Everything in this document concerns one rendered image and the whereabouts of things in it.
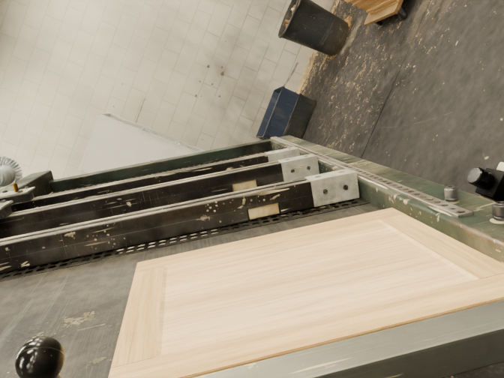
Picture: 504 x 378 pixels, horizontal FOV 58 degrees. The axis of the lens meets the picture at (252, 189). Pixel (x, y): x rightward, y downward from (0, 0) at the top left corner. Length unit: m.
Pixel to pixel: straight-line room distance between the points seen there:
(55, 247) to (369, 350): 0.85
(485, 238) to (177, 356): 0.49
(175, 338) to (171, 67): 5.41
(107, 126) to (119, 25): 1.82
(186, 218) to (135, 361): 0.57
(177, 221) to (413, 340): 0.74
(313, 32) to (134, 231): 4.19
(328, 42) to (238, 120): 1.61
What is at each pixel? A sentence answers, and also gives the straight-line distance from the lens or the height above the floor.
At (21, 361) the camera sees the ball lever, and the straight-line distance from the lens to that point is 0.43.
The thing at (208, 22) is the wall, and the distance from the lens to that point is 6.04.
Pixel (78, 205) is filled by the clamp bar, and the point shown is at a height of 1.58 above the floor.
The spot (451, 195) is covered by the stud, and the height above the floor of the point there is 0.87.
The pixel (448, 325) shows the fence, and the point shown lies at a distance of 0.56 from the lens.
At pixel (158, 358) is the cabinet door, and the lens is 0.62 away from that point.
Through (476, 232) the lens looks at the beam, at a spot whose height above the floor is 0.90.
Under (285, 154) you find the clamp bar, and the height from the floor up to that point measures 0.96.
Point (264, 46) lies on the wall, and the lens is 6.09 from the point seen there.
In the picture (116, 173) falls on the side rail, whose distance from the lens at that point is 2.31.
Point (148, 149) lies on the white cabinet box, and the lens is 4.56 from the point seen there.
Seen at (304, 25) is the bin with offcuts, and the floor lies 0.47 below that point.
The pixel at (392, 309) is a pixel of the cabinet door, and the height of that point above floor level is 1.06.
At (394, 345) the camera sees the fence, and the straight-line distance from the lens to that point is 0.53.
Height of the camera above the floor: 1.41
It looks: 13 degrees down
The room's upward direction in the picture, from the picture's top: 69 degrees counter-clockwise
